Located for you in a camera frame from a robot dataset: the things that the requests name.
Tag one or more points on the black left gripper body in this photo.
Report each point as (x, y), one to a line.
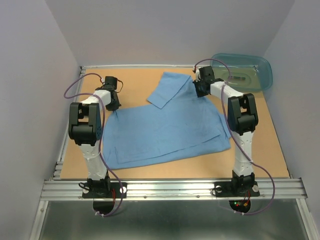
(114, 105)

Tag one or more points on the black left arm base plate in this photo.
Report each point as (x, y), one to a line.
(100, 190)

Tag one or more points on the teal plastic bin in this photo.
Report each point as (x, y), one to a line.
(245, 73)

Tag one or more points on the aluminium front rail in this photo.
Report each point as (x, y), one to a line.
(171, 190)

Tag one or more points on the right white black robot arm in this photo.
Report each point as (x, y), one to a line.
(241, 117)

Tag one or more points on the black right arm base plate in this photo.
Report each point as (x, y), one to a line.
(226, 189)

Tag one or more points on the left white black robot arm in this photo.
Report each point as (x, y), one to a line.
(85, 127)

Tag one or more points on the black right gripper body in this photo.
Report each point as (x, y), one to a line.
(199, 88)

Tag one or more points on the light blue shirt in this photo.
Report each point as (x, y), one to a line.
(175, 124)

